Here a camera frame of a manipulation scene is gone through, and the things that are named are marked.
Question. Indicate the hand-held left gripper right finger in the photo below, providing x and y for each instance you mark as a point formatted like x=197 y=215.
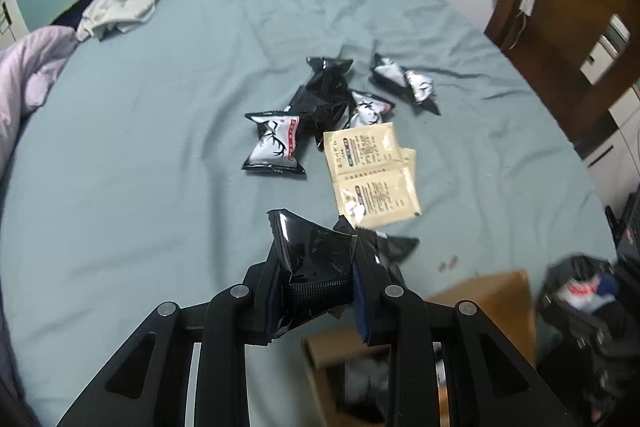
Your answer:
x=362 y=302

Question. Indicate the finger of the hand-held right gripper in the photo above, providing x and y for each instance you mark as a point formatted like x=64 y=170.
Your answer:
x=607 y=285

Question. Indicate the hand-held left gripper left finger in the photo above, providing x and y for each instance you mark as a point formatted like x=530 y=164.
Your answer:
x=225 y=312

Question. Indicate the black snack packet red label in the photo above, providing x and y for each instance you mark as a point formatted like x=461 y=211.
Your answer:
x=577 y=289

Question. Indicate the glossy black snack packet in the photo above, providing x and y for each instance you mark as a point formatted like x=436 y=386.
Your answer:
x=310 y=252

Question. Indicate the beige printed sachet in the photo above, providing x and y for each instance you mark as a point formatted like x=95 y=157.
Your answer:
x=360 y=147
x=380 y=197

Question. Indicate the brown cardboard box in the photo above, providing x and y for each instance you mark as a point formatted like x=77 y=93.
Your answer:
x=490 y=307

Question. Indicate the pile of black packets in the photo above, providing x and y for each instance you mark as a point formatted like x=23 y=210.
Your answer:
x=325 y=107

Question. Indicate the brown wooden chair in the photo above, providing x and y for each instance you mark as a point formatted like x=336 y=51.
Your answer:
x=565 y=7

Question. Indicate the pink duvet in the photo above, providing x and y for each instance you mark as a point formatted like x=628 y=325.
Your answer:
x=30 y=72

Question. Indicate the grey crumpled garment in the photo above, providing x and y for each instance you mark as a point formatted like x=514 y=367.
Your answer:
x=125 y=4

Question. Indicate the dark cloth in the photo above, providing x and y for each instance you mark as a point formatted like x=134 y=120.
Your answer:
x=80 y=4

